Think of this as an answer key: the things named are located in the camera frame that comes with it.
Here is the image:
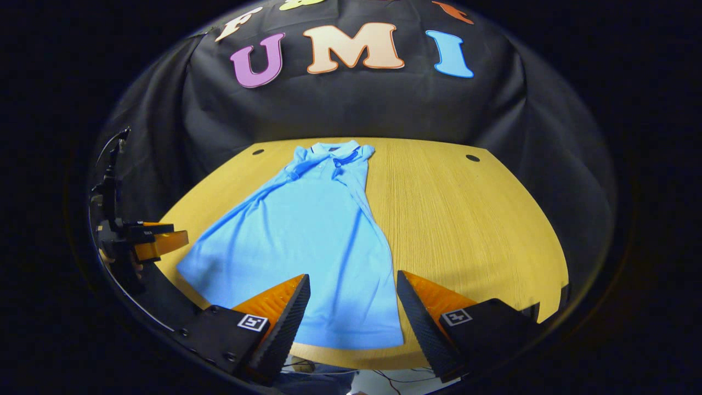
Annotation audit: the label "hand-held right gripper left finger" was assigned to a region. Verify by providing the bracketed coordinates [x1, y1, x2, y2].
[173, 273, 311, 385]

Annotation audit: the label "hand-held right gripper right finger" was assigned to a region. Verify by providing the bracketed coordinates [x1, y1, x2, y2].
[396, 270, 544, 383]

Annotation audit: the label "light blue T-shirt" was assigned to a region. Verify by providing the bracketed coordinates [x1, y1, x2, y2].
[175, 140, 405, 351]

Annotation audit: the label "person's dark blue trousers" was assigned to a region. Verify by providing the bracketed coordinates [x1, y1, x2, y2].
[271, 369, 357, 395]

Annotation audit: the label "black backdrop cloth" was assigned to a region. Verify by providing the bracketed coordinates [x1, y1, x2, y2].
[90, 0, 618, 308]

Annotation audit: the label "thin black cable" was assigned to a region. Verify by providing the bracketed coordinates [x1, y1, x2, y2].
[373, 369, 439, 386]

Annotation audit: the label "thin grey cable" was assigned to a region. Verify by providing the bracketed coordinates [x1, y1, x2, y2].
[96, 127, 131, 165]

